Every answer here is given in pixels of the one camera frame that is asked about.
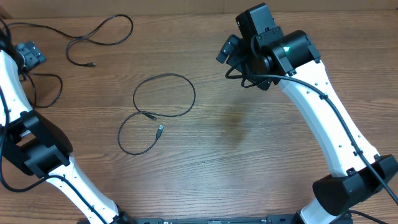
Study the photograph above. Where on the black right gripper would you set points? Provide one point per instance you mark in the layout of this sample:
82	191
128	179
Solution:
234	60

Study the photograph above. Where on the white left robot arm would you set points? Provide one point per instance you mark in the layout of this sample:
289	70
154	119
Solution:
37	147

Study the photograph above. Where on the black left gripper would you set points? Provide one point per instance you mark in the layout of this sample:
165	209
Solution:
32	53

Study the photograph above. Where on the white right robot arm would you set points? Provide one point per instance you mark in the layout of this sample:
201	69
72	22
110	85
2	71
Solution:
356	170

